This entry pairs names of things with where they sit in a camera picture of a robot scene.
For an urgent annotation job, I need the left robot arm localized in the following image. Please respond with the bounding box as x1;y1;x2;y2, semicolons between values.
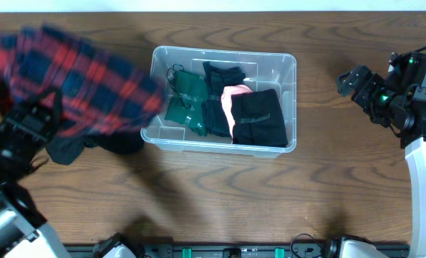
0;87;69;257

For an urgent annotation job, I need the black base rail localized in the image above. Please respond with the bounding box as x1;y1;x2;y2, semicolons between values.
65;235;410;258

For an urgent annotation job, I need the black garment with tape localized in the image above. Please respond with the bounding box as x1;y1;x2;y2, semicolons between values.
231;89;289;148

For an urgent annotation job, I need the pink printed shirt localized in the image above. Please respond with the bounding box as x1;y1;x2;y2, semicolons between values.
221;85;252;137

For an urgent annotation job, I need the large black garment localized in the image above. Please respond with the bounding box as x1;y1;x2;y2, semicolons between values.
46;132;145;166

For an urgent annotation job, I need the clear plastic storage bin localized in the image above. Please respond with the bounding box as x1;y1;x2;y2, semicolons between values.
140;46;297;158

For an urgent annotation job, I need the dark green cloth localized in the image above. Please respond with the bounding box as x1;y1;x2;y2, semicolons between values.
165;64;208;136

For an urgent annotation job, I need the dark navy garment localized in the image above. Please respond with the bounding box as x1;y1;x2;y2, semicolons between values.
202;61;246;137

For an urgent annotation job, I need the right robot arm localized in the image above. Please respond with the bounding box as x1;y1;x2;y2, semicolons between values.
337;49;426;257

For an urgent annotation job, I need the red navy plaid shirt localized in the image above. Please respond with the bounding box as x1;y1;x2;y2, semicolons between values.
0;25;166;137

